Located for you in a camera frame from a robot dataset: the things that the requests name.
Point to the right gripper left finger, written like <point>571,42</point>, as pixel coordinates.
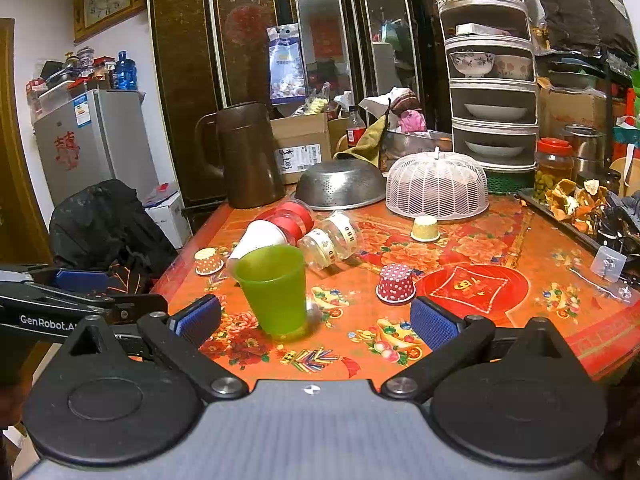
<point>176,341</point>

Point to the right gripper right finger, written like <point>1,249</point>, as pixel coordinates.
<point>455,343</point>

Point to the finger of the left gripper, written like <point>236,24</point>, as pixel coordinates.
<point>126,308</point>
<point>68,280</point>

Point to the green plastic cup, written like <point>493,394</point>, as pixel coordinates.
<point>273,281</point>

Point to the red polka dot cupcake cup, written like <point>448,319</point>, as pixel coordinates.
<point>395,285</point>

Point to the orange polka dot cupcake cup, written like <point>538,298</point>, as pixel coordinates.
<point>207,261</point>

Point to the yellow cupcake cup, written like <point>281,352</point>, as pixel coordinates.
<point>425,229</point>

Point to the white floral paper cup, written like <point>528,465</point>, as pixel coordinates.
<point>259,234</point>

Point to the black bag on chair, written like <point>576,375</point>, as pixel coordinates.
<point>106,224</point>

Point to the white box by fridge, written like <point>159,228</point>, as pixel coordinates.
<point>165,206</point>

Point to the grey mini fridge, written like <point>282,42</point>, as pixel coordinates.
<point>97,136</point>

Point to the clear glass jar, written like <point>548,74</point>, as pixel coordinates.
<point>334,239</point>

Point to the white mesh food cover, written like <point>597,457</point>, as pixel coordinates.
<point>444,185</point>

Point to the red lidded plastic jar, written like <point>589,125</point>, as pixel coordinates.
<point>292,217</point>

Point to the tray of dried peels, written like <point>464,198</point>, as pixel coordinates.
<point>593,216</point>

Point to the steel colander bowl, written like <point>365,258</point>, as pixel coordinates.
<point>341,184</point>

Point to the steel basin with items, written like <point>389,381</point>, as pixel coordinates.
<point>396,145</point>

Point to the brown thermos jug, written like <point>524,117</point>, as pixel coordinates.
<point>245,144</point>

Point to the red lid pickle jar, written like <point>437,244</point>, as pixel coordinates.
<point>555,162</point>

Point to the blue water bottle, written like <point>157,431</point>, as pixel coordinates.
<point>125,77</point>

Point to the pink cloth item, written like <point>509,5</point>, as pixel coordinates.
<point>412,121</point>

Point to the cardboard box with label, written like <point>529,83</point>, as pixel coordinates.
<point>299,143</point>

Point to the red label drink bottle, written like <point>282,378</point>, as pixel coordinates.
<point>356,126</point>

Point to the white tiered dish rack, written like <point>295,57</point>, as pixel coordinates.
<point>493,92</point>

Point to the steel kettle pot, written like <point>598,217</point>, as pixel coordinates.
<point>588,146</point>

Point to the blue patterned bowl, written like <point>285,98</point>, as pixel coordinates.
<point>472,64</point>

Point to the blue white snack bag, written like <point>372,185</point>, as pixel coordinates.
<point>288,83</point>

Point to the clear adhesive wall hook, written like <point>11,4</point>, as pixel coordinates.
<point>608,264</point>

